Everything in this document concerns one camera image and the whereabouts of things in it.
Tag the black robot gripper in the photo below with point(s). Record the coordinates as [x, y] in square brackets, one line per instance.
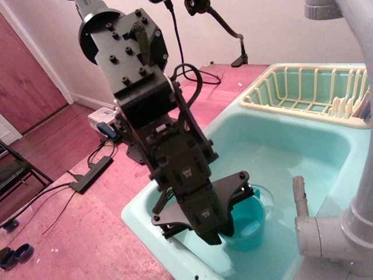
[203, 206]

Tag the teal plastic cup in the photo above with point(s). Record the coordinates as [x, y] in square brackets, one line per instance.
[249, 218]

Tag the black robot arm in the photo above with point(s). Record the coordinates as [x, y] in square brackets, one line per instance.
[131, 52]

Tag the light green toy sink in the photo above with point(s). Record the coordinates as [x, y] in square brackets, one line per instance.
[273, 149]

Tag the grey toy faucet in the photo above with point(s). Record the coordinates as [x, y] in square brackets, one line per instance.
[340, 247]

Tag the black USB hub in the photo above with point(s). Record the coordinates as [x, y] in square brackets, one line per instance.
[84, 182]

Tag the blue adapter plug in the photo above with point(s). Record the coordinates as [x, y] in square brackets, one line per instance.
[107, 131]

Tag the white cardboard box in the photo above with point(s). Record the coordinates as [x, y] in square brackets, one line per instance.
[103, 115]

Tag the cream plastic dish rack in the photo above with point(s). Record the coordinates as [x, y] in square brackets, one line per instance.
[331, 93]

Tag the black folding chair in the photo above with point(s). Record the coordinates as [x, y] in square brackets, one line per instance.
[14, 174]

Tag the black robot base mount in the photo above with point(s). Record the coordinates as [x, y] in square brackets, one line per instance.
[135, 133]

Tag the black gooseneck clamp mount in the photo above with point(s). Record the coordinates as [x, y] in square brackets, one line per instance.
[204, 6]

